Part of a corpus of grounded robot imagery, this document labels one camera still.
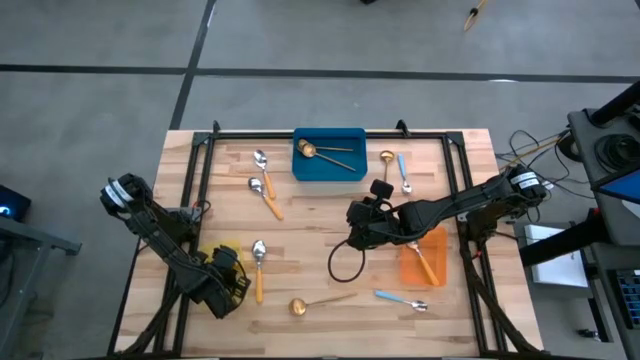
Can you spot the grey side table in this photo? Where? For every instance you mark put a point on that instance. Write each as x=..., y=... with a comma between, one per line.
x=30, y=240

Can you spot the blue panel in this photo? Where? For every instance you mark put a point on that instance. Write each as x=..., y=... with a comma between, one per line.
x=625, y=187

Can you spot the white box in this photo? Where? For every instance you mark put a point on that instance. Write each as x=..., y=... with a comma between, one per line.
x=557, y=265

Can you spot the black equipment cart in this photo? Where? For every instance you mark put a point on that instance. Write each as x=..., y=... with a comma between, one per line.
x=585, y=145

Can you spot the orange translucent plastic bin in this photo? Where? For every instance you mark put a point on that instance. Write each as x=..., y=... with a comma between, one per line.
x=435, y=245

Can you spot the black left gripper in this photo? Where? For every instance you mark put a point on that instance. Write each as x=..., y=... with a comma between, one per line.
x=220, y=290

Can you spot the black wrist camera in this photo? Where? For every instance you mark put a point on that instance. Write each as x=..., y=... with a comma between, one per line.
x=226, y=255
x=382, y=189

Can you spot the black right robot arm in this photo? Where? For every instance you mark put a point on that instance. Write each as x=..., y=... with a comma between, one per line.
x=450, y=205

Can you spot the white power adapter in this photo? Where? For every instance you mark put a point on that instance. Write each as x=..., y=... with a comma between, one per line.
x=548, y=185

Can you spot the yellow translucent plastic bin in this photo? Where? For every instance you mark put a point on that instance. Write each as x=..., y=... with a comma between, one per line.
x=207, y=252

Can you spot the black and blue keypad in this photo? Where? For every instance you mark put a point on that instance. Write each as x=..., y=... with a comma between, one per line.
x=631, y=295

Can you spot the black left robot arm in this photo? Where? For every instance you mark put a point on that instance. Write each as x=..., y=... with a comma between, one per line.
x=160, y=235

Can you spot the black box with blue light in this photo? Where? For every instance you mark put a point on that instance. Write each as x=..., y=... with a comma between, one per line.
x=15, y=202

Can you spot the blue plastic bin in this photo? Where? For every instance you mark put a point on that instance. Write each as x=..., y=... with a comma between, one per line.
x=325, y=170

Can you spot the gold spoon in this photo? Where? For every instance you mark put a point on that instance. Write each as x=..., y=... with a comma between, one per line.
x=386, y=156
x=298, y=306
x=309, y=150
x=302, y=143

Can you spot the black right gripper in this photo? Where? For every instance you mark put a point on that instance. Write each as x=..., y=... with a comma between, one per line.
x=370, y=225

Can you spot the yellow and black tool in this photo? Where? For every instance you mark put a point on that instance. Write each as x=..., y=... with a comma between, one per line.
x=470, y=20

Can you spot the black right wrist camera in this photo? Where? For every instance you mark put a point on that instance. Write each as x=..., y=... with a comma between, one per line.
x=382, y=189

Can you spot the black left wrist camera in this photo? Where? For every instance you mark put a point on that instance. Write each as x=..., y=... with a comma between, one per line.
x=226, y=255

